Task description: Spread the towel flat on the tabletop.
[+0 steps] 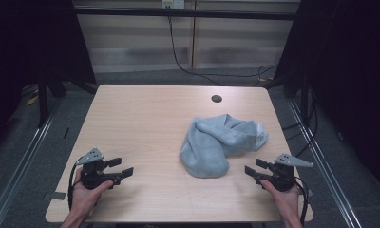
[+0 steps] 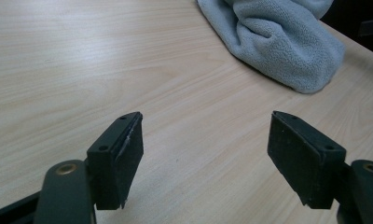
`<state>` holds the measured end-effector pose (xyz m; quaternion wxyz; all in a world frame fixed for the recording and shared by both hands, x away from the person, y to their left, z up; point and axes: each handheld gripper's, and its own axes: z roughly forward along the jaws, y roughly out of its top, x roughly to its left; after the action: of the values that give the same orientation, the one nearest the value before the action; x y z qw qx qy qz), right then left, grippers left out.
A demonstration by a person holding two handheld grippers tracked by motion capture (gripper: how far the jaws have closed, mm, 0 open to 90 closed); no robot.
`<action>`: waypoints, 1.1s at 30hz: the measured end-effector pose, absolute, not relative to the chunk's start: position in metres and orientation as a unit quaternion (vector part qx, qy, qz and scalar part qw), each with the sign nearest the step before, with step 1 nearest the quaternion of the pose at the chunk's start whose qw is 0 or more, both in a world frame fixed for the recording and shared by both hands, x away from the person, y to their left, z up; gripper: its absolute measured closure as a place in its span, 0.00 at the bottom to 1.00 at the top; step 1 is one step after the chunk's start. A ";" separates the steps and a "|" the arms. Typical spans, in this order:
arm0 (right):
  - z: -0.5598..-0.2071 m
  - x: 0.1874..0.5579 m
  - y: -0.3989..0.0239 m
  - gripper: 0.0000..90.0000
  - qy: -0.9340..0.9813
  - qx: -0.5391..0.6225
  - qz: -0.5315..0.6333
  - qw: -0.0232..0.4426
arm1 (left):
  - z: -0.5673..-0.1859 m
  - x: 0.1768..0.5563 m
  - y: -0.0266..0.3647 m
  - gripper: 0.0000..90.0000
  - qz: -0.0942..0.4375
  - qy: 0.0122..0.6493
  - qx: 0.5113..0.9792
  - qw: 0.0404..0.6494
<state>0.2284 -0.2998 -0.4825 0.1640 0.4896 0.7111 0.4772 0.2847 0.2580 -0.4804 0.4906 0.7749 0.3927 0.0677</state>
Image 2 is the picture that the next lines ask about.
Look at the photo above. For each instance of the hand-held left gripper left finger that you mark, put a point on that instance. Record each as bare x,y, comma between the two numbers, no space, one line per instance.
113,161

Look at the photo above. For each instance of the light blue towel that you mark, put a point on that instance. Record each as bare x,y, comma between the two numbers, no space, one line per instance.
281,43

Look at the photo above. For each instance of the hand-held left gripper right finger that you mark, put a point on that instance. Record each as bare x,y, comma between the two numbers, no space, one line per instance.
299,155

